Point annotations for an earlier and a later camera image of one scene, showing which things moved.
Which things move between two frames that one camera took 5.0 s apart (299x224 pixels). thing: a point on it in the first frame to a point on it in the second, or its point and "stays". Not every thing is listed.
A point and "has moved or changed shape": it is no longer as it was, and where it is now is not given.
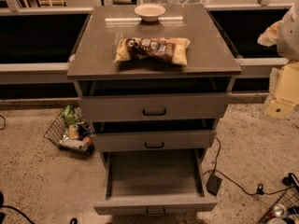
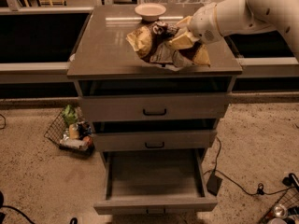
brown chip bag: [167, 49] has moved or changed shape
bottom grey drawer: [154, 183] stays
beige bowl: [149, 11] stays
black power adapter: [213, 184] stays
